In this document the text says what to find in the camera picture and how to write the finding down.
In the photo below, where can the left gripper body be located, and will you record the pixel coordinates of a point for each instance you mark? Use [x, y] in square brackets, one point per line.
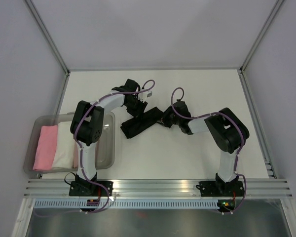
[135, 106]

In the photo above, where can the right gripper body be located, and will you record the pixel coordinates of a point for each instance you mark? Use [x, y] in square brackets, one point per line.
[169, 118]

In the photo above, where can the black t-shirt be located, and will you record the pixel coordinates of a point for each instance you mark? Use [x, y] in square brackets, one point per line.
[135, 126]

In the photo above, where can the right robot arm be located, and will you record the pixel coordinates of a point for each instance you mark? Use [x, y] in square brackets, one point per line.
[227, 130]

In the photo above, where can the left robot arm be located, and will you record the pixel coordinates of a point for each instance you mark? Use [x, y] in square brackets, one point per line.
[87, 128]

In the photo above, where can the light pink rolled t-shirt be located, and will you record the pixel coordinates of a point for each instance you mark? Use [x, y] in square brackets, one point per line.
[75, 160]

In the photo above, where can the white rolled t-shirt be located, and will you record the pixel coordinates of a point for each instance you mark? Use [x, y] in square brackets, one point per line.
[65, 147]

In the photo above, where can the clear plastic bin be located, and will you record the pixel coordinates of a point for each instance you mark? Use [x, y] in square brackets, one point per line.
[105, 148]

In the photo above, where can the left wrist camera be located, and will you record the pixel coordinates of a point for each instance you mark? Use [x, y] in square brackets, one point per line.
[145, 95]

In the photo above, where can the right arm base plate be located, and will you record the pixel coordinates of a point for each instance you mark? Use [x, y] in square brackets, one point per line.
[216, 189]

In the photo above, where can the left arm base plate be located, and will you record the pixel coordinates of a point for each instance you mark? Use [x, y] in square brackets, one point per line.
[90, 190]

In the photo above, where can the aluminium mounting rail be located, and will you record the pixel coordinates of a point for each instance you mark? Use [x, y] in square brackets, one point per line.
[158, 189]

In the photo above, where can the slotted cable duct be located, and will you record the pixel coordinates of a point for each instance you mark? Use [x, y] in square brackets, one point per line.
[131, 203]

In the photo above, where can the right aluminium frame post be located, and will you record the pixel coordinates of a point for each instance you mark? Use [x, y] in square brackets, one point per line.
[262, 33]

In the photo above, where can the aluminium frame post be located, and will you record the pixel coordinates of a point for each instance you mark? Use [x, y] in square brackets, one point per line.
[262, 33]
[46, 35]

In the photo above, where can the left aluminium frame post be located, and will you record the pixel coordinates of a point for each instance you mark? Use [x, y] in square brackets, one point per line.
[46, 35]

